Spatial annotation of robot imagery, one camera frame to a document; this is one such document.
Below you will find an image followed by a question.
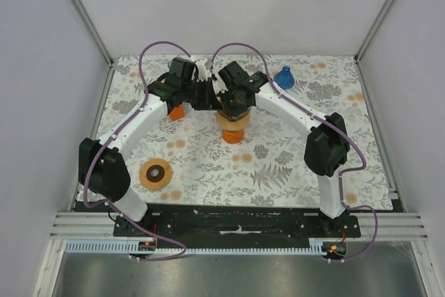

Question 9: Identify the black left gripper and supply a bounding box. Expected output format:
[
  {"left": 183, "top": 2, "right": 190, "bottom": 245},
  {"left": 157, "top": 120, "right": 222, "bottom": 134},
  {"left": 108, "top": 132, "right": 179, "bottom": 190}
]
[{"left": 182, "top": 78, "right": 223, "bottom": 111}]

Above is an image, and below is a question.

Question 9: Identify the bamboo ring dripper stand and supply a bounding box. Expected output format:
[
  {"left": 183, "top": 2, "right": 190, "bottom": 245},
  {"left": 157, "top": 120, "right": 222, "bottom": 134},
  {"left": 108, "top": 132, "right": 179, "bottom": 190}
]
[{"left": 216, "top": 113, "right": 250, "bottom": 132}]

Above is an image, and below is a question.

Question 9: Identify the orange coffee filter box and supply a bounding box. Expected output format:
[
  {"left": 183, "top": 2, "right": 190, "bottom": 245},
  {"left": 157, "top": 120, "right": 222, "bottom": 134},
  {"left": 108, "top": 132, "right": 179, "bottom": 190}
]
[{"left": 169, "top": 105, "right": 185, "bottom": 121}]

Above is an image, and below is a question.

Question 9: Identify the brown paper coffee filter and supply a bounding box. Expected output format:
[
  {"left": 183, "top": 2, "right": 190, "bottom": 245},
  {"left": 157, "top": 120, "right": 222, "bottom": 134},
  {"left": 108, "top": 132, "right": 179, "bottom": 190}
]
[{"left": 216, "top": 93, "right": 225, "bottom": 111}]

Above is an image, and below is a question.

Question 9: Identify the ribbed glass coffee dripper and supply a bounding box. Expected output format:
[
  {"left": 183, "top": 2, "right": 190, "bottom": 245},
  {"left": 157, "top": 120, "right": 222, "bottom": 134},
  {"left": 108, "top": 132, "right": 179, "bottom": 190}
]
[{"left": 216, "top": 109, "right": 250, "bottom": 122}]

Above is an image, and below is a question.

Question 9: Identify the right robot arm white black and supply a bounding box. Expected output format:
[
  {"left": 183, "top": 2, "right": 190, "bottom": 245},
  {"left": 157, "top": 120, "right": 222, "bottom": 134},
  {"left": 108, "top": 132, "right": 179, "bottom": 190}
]
[{"left": 214, "top": 61, "right": 350, "bottom": 237}]

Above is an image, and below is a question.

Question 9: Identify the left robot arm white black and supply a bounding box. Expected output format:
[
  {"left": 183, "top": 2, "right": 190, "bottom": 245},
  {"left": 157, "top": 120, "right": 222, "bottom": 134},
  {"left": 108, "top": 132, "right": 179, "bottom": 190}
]
[{"left": 79, "top": 56, "right": 221, "bottom": 236}]

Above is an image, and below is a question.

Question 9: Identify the blue cone dripper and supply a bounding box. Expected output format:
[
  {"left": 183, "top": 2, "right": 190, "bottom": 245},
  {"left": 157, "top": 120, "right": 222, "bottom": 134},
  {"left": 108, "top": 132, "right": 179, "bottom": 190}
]
[{"left": 273, "top": 65, "right": 295, "bottom": 90}]

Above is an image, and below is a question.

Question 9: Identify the floral patterned table mat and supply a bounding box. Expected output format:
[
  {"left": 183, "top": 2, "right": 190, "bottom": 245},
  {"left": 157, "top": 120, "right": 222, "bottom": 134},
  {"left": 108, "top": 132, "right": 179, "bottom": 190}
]
[{"left": 75, "top": 53, "right": 394, "bottom": 211}]

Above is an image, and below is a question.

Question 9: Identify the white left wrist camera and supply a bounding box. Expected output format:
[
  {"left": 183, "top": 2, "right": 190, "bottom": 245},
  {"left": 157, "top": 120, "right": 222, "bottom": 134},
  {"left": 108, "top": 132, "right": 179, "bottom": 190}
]
[{"left": 190, "top": 56, "right": 213, "bottom": 81}]

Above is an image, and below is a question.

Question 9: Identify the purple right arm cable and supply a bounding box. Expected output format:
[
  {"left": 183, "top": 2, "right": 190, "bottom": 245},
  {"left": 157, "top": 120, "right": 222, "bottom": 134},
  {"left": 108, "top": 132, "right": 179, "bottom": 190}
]
[{"left": 210, "top": 42, "right": 379, "bottom": 264}]

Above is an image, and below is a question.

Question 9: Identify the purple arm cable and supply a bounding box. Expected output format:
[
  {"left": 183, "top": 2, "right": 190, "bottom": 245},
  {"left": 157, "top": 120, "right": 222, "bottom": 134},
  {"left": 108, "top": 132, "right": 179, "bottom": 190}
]
[
  {"left": 83, "top": 40, "right": 188, "bottom": 262},
  {"left": 210, "top": 42, "right": 379, "bottom": 264}
]

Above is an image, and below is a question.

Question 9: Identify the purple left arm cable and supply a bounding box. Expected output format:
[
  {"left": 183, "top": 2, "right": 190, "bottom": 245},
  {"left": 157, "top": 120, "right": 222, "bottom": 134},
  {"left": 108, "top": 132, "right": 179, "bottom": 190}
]
[{"left": 83, "top": 40, "right": 188, "bottom": 262}]

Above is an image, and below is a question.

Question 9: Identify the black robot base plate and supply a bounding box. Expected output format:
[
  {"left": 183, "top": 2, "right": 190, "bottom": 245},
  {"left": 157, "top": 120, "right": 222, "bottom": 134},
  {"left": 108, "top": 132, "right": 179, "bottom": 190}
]
[{"left": 113, "top": 201, "right": 362, "bottom": 248}]

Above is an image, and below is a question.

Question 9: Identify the aluminium frame post left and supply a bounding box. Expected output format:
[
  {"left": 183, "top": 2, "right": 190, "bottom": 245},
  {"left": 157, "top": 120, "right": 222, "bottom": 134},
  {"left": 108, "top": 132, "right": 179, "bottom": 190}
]
[{"left": 70, "top": 0, "right": 113, "bottom": 67}]

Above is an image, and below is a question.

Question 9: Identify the aluminium frame post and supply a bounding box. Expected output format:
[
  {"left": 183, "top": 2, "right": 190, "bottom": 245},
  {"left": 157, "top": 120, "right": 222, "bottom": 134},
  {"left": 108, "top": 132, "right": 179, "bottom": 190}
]
[
  {"left": 70, "top": 0, "right": 113, "bottom": 67},
  {"left": 354, "top": 0, "right": 397, "bottom": 64}
]

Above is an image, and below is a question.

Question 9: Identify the light blue cable duct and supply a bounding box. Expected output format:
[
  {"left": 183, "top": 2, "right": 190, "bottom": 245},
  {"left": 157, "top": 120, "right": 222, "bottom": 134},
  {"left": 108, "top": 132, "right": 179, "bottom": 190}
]
[{"left": 65, "top": 239, "right": 331, "bottom": 256}]

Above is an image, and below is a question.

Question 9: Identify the aluminium rail front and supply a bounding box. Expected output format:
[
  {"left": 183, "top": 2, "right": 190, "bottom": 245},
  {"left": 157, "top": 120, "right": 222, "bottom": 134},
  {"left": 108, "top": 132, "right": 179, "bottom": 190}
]
[{"left": 50, "top": 211, "right": 428, "bottom": 241}]

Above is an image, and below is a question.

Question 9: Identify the aluminium frame post right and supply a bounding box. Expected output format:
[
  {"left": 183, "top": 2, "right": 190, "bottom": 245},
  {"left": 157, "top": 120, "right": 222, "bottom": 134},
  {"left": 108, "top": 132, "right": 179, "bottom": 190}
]
[{"left": 354, "top": 0, "right": 397, "bottom": 64}]

